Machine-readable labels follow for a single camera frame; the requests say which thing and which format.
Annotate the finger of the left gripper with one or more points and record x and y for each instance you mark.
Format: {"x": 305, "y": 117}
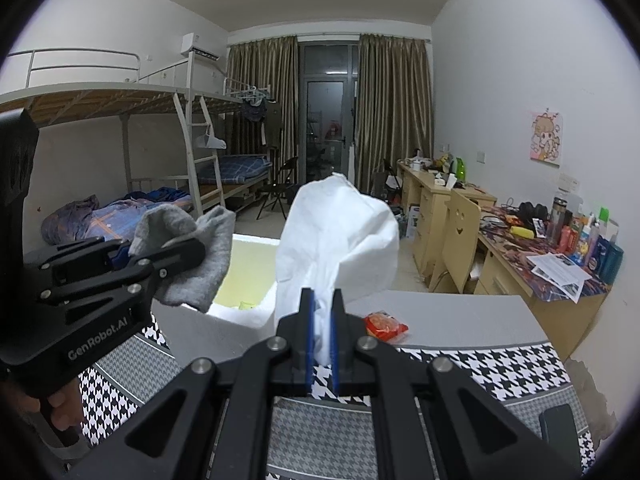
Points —
{"x": 157, "y": 265}

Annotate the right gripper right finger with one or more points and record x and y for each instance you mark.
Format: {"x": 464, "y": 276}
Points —
{"x": 365, "y": 366}

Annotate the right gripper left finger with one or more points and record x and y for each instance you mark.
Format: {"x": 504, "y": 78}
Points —
{"x": 280, "y": 364}

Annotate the grey sock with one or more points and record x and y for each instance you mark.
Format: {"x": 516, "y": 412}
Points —
{"x": 168, "y": 224}

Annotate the white tissue paper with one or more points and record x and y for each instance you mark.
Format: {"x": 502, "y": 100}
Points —
{"x": 334, "y": 238}

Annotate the left hand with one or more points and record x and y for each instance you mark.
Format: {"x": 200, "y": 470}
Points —
{"x": 66, "y": 404}

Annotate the red snack packet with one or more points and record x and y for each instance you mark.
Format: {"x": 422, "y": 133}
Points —
{"x": 384, "y": 326}

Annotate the white styrofoam box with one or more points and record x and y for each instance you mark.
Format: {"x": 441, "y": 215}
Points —
{"x": 241, "y": 314}

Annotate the houndstooth table runner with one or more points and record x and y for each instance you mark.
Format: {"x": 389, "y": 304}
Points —
{"x": 470, "y": 435}

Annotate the blue plaid bedding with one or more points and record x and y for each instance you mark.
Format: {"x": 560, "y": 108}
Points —
{"x": 232, "y": 181}

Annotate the black folding chair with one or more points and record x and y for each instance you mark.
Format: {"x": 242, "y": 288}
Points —
{"x": 274, "y": 193}

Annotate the far wooden desk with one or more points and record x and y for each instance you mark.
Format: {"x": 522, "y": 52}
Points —
{"x": 425, "y": 202}

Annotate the wooden smiley chair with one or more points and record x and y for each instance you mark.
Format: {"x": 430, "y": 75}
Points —
{"x": 459, "y": 264}

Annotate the left brown curtain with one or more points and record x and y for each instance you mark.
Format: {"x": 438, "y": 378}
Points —
{"x": 264, "y": 74}

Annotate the white metal bunk bed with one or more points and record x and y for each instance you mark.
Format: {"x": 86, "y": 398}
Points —
{"x": 62, "y": 85}

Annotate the black smartphone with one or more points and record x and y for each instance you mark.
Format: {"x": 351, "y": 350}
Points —
{"x": 558, "y": 429}

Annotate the printed paper sheets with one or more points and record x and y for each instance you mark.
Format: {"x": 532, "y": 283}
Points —
{"x": 560, "y": 271}

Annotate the cluttered wooden desk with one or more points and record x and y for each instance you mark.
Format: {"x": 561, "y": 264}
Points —
{"x": 508, "y": 270}

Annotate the glass balcony door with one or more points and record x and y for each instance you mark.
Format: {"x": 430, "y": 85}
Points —
{"x": 328, "y": 90}

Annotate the brown striped curtain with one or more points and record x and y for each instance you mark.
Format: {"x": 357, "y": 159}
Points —
{"x": 394, "y": 116}

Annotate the wall air conditioner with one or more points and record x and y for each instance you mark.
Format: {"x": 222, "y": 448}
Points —
{"x": 192, "y": 43}

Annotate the anime wall picture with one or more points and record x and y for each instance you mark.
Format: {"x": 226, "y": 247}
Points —
{"x": 547, "y": 138}

